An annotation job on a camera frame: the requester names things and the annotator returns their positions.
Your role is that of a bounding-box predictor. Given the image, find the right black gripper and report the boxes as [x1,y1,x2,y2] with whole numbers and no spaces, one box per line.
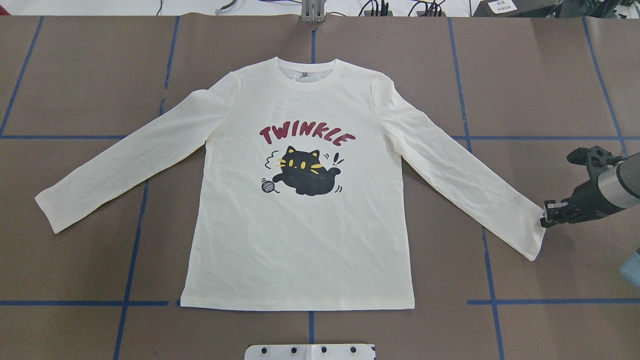
[540,181,607,228]

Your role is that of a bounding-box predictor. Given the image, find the cream long sleeve cat shirt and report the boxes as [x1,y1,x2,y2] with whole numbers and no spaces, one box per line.
[35,57,546,312]

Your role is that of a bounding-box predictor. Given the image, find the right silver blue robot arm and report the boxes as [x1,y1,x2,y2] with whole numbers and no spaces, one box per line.
[540,145,640,228]

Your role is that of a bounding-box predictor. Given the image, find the black box with white label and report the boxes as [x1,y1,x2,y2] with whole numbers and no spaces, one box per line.
[472,0,563,18]

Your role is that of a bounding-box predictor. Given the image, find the far orange black connector box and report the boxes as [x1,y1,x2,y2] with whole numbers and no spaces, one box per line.
[358,0,393,18]

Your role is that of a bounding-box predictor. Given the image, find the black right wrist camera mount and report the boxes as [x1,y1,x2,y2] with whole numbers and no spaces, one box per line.
[566,145,627,179]

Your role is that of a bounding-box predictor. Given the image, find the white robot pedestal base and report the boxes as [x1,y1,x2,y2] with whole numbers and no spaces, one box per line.
[244,343,377,360]

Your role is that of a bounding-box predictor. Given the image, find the aluminium frame post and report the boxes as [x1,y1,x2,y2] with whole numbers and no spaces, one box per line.
[301,0,326,23]

